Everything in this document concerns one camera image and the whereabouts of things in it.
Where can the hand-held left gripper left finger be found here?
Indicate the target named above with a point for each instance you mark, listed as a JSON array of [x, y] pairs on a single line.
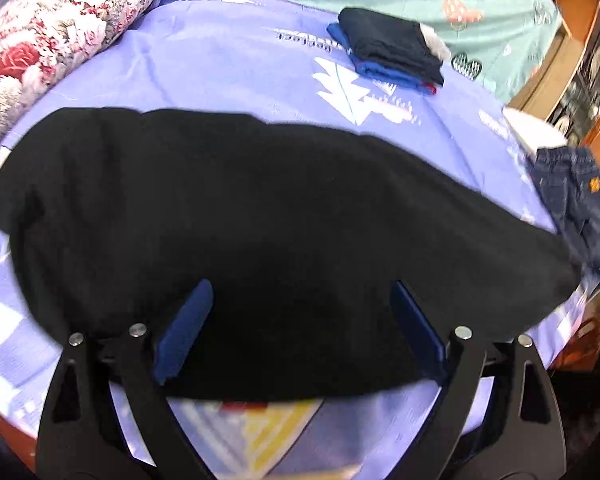
[[185, 330]]

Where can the grey cloth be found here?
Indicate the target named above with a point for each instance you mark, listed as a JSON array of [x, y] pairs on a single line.
[[437, 45]]

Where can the wooden bed frame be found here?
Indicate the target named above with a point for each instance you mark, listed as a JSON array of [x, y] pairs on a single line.
[[10, 435]]

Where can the floral pillow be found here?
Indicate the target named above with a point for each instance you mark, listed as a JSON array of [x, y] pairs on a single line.
[[45, 35]]

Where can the wooden display cabinet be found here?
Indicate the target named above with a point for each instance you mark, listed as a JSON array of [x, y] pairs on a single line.
[[570, 20]]

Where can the purple printed bed sheet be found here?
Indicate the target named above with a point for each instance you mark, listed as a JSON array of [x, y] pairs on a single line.
[[220, 60]]

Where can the black pants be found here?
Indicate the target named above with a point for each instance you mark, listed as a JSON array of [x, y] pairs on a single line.
[[385, 40], [260, 240]]

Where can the white folded cloth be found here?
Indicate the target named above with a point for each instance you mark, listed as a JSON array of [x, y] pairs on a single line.
[[535, 132]]

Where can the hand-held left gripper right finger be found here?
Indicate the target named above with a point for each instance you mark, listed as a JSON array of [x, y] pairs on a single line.
[[420, 332]]

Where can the folded blue garment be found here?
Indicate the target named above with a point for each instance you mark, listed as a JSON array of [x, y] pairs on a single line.
[[375, 72]]

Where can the dark blue jeans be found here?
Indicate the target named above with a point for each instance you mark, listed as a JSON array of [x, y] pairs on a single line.
[[575, 200]]

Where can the folded black pants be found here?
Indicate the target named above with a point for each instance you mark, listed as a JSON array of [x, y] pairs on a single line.
[[385, 40]]

